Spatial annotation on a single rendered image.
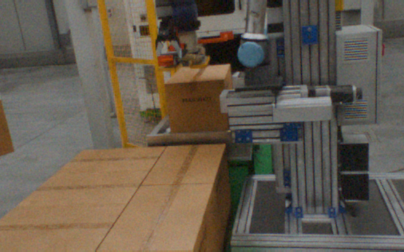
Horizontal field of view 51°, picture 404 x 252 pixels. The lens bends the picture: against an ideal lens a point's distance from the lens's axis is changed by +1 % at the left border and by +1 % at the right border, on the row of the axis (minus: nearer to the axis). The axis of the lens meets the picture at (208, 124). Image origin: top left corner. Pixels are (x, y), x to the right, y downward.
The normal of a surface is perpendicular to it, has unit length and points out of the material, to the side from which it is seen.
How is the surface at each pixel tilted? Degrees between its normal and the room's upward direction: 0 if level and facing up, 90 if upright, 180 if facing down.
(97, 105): 88
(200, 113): 90
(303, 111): 90
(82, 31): 90
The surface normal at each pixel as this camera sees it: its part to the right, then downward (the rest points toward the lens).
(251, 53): -0.27, 0.43
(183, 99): -0.12, 0.30
